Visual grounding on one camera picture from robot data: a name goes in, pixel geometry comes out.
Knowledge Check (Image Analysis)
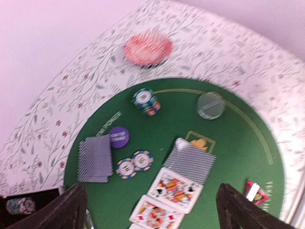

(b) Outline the black triangular all-in marker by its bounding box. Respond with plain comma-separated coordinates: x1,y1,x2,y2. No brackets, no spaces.
244,179,270,206

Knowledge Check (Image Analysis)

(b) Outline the green poker chip row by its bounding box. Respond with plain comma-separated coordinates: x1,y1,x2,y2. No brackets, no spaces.
6,198,36,215

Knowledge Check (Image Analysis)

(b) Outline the red patterned small bowl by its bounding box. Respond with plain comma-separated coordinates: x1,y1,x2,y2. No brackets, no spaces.
123,31,173,68

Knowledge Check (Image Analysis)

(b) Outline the king of diamonds card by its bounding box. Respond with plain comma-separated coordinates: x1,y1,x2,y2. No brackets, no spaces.
129,195,184,229

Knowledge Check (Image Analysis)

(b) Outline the green white dealer button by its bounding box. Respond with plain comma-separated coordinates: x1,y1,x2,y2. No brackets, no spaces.
196,92,225,120

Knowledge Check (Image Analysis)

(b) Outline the aluminium poker chip case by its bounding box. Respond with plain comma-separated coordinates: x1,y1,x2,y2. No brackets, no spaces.
0,187,63,229

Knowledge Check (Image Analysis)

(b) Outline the queen of spades card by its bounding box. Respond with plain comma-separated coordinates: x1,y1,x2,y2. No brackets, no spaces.
147,167,203,214

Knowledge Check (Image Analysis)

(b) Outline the blue green chip stack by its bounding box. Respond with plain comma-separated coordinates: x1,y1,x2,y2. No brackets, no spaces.
132,88,161,116

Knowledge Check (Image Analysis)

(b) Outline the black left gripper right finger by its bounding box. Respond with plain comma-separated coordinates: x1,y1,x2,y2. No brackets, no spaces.
216,183,294,229

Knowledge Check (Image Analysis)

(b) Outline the round green poker mat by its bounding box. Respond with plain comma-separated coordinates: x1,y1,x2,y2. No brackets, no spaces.
64,78,285,229

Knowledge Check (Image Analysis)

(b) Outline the purple small blind button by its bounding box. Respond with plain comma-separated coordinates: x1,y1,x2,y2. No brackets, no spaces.
109,126,130,148

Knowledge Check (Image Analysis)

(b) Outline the blue peach 10 chip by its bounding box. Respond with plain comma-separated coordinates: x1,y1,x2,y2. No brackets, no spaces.
132,150,153,172
116,158,136,179

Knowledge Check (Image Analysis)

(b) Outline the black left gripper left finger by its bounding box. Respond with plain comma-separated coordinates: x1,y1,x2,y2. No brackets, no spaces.
8,184,88,229

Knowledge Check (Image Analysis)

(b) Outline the blue checkered card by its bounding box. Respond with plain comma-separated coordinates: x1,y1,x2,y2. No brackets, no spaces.
77,134,113,183
163,138,216,185

